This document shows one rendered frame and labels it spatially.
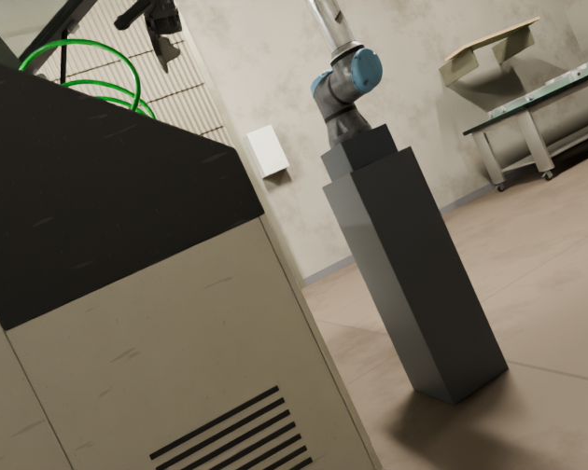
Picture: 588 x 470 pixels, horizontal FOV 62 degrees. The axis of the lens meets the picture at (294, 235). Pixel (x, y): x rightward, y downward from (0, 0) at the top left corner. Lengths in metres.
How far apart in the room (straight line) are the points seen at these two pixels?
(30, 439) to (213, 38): 4.60
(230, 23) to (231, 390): 4.66
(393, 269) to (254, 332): 0.59
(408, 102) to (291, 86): 1.39
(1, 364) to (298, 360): 0.60
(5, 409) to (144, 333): 0.30
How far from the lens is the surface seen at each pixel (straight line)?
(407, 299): 1.57
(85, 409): 1.14
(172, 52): 1.43
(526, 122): 5.22
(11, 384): 1.15
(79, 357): 1.12
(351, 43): 1.58
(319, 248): 5.05
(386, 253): 1.53
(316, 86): 1.66
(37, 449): 1.18
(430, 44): 6.32
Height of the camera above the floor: 0.77
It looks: 3 degrees down
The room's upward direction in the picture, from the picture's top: 25 degrees counter-clockwise
